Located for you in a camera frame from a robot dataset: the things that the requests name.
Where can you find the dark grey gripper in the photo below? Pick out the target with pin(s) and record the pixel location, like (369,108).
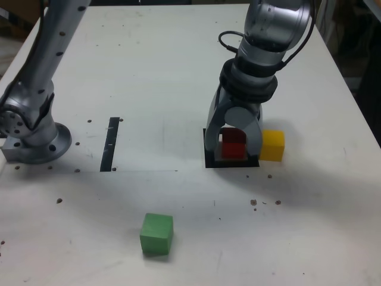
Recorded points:
(238,104)

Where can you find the red cube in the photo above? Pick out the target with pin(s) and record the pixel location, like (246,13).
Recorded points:
(233,149)

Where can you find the yellow cube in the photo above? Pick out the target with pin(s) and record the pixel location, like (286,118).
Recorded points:
(272,146)

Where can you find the green cube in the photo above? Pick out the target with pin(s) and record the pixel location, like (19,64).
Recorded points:
(156,235)

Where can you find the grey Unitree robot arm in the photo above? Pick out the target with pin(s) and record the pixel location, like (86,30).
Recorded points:
(32,143)

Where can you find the black tape square outline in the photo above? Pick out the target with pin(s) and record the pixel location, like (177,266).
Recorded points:
(232,164)

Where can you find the black tape strip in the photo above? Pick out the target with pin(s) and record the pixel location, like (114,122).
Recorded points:
(109,143)

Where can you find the pale hanging cloth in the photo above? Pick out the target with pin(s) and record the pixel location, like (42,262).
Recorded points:
(330,21)

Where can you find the brown cardboard box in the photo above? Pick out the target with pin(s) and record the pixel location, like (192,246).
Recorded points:
(15,25)

